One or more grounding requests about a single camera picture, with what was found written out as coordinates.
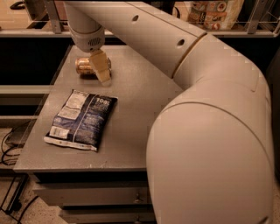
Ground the grey drawer cabinet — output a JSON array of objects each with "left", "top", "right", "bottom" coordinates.
[{"left": 15, "top": 45, "right": 182, "bottom": 224}]

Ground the colourful snack bag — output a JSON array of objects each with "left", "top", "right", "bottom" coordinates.
[{"left": 187, "top": 0, "right": 244, "bottom": 31}]

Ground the upper grey drawer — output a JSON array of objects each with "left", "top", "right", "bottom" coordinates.
[{"left": 33, "top": 181, "right": 151, "bottom": 207}]

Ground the lower grey drawer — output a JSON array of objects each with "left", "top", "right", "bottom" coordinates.
[{"left": 59, "top": 205, "right": 157, "bottom": 224}]

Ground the grey metal railing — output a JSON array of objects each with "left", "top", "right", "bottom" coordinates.
[{"left": 0, "top": 0, "right": 280, "bottom": 38}]

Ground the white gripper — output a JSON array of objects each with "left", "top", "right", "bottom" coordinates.
[{"left": 69, "top": 26, "right": 111, "bottom": 86}]

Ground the grey drawer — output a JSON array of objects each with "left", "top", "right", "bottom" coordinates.
[
  {"left": 59, "top": 205, "right": 157, "bottom": 224},
  {"left": 33, "top": 181, "right": 151, "bottom": 207}
]

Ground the orange soda can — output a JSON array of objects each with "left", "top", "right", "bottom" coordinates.
[{"left": 74, "top": 57, "right": 112, "bottom": 77}]

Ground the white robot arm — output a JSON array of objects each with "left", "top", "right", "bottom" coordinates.
[{"left": 66, "top": 1, "right": 274, "bottom": 224}]

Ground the blue chip bag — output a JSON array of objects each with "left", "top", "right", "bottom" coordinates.
[{"left": 44, "top": 89, "right": 117, "bottom": 151}]

